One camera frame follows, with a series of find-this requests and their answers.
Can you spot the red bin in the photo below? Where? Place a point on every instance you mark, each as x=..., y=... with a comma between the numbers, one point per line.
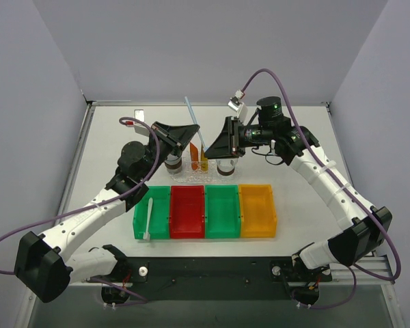
x=186, y=212

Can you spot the dark smoky plastic cup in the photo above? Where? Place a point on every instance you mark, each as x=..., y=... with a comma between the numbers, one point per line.
x=173, y=164

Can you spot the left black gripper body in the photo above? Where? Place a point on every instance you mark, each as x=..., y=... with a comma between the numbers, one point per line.
x=166, y=137

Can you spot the clear plastic cup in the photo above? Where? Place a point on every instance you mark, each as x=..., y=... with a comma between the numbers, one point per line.
x=226, y=167

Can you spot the yellow toothpaste tube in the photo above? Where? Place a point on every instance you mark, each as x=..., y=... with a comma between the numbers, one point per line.
x=203, y=160

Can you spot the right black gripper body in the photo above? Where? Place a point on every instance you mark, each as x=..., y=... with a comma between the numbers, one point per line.
x=233, y=137

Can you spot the green bin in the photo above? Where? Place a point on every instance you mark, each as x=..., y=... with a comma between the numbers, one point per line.
x=222, y=211
x=158, y=227

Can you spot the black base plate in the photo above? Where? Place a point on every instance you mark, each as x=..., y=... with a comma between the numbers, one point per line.
x=264, y=278

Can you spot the right green bin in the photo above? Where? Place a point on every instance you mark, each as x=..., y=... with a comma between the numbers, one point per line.
x=222, y=211

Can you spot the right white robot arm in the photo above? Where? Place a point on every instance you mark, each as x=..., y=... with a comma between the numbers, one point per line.
x=359, y=220

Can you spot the clear textured oval tray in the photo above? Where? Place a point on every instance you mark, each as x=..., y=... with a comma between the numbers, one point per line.
x=221, y=179

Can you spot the left green bin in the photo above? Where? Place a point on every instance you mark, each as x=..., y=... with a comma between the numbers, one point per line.
x=158, y=227

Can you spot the orange toothpaste tube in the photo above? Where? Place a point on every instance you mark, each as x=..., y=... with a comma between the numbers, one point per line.
x=194, y=155

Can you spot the white toothbrush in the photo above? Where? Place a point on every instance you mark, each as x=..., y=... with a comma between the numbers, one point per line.
x=146, y=235

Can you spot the light blue toothbrush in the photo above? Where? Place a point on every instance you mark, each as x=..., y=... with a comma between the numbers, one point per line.
x=194, y=120

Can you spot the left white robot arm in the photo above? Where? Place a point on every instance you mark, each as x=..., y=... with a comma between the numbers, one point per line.
x=46, y=262

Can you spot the clear textured holder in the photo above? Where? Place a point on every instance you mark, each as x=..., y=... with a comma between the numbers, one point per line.
x=198, y=176

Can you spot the aluminium frame rail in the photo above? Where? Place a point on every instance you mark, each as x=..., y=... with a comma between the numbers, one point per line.
x=362, y=270

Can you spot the yellow bin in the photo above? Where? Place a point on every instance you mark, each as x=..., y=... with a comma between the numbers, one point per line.
x=258, y=213

